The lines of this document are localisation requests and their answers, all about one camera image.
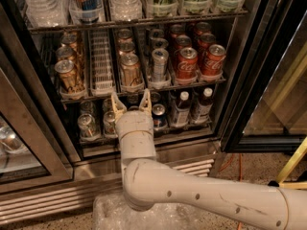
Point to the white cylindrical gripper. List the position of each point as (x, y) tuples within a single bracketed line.
[(134, 121)]

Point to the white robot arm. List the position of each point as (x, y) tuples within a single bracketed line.
[(147, 181)]

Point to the front left blue pepsi can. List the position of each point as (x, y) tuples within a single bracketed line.
[(133, 108)]

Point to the blue pepsi can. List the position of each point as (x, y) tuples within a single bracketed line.
[(159, 116), (155, 98), (133, 100), (133, 108)]

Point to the back left blue pepsi can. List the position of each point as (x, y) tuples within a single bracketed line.
[(133, 100)]

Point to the back right blue pepsi can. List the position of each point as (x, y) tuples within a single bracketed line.
[(155, 98)]

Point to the front right blue pepsi can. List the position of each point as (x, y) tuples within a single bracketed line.
[(159, 116)]

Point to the front gold can centre row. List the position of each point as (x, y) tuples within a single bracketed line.
[(130, 66)]

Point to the gold can row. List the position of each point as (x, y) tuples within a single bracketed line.
[(124, 35), (69, 76), (66, 52), (126, 48), (75, 42), (130, 66)]

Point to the back left clear can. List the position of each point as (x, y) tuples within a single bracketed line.
[(88, 107)]

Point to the front left clear green can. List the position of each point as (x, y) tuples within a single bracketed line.
[(88, 127)]

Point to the front slim silver can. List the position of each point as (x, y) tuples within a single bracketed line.
[(160, 59)]

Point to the slim silver can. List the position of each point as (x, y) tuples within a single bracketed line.
[(160, 43), (160, 59), (154, 34)]

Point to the middle gold can centre row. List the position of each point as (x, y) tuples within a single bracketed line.
[(126, 48)]

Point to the middle slim silver can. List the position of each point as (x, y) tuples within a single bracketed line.
[(160, 43)]

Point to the front left red cola can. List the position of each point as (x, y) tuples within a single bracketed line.
[(187, 59)]

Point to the red cola can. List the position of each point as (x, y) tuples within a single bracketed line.
[(175, 31), (187, 59), (182, 41), (204, 42), (201, 28)]

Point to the back gold can centre row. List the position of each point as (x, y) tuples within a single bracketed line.
[(124, 35)]

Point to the front gold can left row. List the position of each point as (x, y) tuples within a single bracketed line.
[(69, 76)]

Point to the back slim silver can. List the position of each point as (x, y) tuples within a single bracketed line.
[(154, 34)]

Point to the middle left red cola can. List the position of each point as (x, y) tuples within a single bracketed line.
[(182, 41)]

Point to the middle gold can left row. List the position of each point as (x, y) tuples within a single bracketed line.
[(66, 52)]

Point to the back left red cola can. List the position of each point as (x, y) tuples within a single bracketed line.
[(175, 31)]

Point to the stainless steel fridge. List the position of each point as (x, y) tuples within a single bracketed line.
[(96, 166)]

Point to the back gold can left row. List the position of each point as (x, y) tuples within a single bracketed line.
[(75, 42)]

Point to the front right orange cola can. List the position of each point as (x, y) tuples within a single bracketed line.
[(213, 60)]

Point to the middle right red cola can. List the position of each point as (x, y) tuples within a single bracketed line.
[(204, 42)]

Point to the back right red cola can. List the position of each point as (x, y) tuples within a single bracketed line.
[(201, 28)]

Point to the left closed fridge door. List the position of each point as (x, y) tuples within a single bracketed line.
[(35, 157)]

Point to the blue red bull can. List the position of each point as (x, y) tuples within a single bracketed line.
[(87, 11)]

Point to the open glass fridge door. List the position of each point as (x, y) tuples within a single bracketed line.
[(265, 110)]

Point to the left brown juice bottle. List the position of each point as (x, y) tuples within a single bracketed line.
[(180, 110)]

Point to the brown juice bottle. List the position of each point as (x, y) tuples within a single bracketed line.
[(180, 110), (202, 106)]

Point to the right brown juice bottle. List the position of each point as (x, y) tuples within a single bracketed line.
[(202, 106)]

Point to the clear water bottle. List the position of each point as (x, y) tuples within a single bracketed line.
[(47, 13), (125, 10)]

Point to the left clear water bottle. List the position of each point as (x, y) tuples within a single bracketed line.
[(47, 13)]

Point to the empty white wire can tray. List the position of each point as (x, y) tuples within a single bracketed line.
[(102, 81)]

